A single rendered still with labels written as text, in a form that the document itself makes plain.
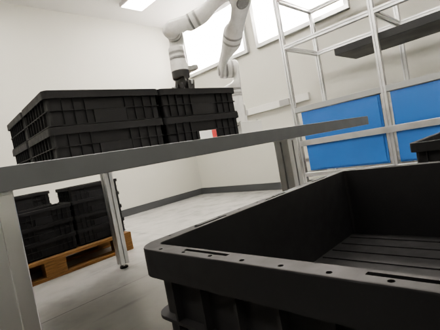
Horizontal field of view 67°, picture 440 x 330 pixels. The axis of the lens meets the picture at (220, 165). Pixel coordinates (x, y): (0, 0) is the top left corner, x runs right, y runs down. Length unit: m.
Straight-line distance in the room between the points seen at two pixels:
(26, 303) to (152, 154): 0.35
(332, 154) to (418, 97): 0.81
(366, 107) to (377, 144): 0.32
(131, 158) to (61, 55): 4.21
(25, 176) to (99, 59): 4.49
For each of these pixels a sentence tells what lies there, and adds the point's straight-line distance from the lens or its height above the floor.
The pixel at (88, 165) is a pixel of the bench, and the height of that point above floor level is 0.68.
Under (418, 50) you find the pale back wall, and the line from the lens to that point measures 3.86.
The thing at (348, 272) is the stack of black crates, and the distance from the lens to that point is 0.18.
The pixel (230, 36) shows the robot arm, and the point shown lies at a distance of 1.61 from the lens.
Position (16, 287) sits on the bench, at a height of 0.50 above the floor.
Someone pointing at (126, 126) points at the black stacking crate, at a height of 0.80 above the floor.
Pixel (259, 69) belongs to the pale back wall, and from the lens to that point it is 4.68.
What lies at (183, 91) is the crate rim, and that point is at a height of 0.92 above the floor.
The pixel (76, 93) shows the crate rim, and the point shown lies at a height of 0.92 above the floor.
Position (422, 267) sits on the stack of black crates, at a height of 0.49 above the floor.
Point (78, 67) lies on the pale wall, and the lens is 4.92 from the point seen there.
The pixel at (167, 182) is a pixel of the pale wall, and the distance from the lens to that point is 5.25.
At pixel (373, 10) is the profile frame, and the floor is 1.52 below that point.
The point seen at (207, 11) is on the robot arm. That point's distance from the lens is 1.52.
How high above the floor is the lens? 0.66
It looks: 2 degrees down
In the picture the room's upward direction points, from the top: 10 degrees counter-clockwise
